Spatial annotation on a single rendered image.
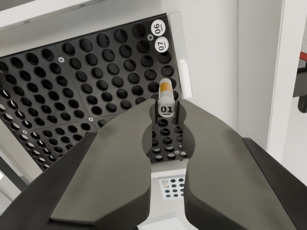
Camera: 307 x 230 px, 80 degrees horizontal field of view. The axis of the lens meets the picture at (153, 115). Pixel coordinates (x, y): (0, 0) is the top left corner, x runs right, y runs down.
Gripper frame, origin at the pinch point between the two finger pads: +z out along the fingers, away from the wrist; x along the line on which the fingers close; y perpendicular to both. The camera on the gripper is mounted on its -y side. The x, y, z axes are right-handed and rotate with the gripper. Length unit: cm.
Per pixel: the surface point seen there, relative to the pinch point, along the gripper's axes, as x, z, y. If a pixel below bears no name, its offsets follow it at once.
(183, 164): 3.2, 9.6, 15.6
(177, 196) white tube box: 4.1, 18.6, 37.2
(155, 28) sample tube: -1.1, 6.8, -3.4
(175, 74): 0.9, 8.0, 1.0
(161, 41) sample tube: -0.5, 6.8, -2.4
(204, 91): 5.8, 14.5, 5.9
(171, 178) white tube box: 2.3, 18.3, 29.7
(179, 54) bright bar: 1.7, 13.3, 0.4
